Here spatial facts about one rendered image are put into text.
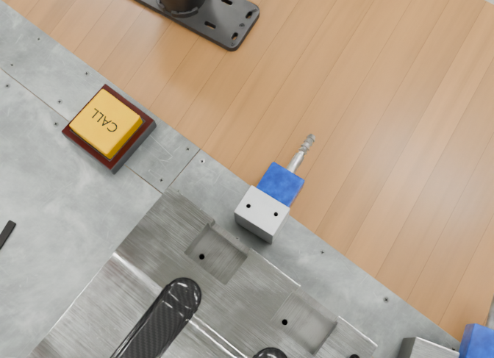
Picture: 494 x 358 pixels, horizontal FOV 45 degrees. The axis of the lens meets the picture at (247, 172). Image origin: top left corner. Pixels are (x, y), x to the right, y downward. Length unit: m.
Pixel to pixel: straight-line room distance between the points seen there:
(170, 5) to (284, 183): 0.27
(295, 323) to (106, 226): 0.25
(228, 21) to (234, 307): 0.37
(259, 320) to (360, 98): 0.31
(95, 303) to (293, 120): 0.32
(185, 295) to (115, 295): 0.07
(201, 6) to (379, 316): 0.44
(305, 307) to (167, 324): 0.14
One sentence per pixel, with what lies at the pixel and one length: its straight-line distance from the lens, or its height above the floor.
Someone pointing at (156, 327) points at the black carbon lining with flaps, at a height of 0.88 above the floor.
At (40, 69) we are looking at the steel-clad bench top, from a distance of 0.81.
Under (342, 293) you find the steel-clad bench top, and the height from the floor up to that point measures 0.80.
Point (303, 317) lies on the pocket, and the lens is 0.63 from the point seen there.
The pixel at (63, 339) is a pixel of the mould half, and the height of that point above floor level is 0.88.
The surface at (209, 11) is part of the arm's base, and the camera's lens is 0.80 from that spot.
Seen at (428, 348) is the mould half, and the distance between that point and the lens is 0.66.
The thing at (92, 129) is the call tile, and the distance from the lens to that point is 0.72.
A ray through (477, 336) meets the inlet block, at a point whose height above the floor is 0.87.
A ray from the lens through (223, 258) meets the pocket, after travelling 0.63.
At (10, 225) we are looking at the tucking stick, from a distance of 0.75.
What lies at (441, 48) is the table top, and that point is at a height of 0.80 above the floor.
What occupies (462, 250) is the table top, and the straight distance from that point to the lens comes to 0.74.
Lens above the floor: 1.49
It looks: 73 degrees down
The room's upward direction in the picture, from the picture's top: 2 degrees counter-clockwise
